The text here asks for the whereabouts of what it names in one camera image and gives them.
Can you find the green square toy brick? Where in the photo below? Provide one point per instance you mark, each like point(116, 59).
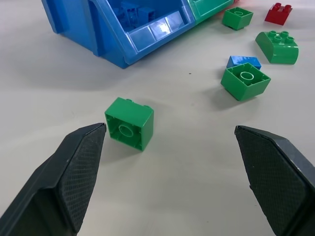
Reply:
point(244, 82)
point(236, 17)
point(130, 124)

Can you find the red toy brick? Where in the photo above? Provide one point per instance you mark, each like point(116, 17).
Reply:
point(278, 14)

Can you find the green curved toy brick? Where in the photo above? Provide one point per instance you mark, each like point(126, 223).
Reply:
point(278, 48)

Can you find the blue plastic storage bin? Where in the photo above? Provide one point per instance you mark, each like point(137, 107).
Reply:
point(118, 29)

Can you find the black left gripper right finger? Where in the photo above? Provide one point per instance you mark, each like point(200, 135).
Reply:
point(275, 177)

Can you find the blue toy brick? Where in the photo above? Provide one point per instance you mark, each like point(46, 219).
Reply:
point(243, 62)
point(137, 12)

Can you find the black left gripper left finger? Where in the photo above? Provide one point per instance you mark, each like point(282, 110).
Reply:
point(56, 186)

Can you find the green plastic storage bin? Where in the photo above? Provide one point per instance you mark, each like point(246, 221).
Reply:
point(209, 7)

